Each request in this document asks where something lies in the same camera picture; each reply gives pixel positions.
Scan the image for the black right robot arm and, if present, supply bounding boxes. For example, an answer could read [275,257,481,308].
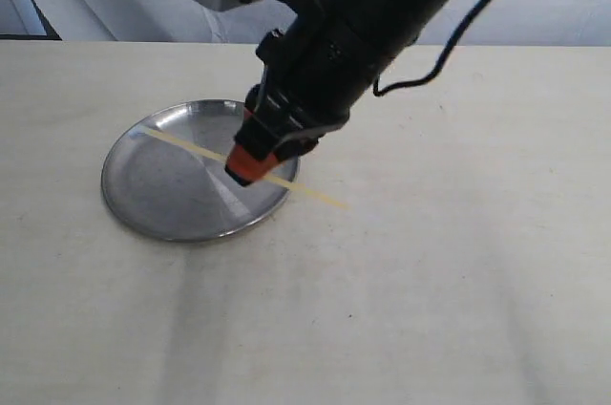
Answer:
[225,0,492,185]

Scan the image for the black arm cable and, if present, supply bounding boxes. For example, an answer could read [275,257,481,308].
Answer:
[372,0,536,99]

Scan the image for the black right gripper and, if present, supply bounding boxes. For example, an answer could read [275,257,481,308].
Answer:
[224,0,430,187]

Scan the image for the white plastic strip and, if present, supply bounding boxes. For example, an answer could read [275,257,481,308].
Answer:
[137,125,348,209]

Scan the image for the round metal plate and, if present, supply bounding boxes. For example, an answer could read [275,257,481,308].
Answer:
[101,99,289,243]

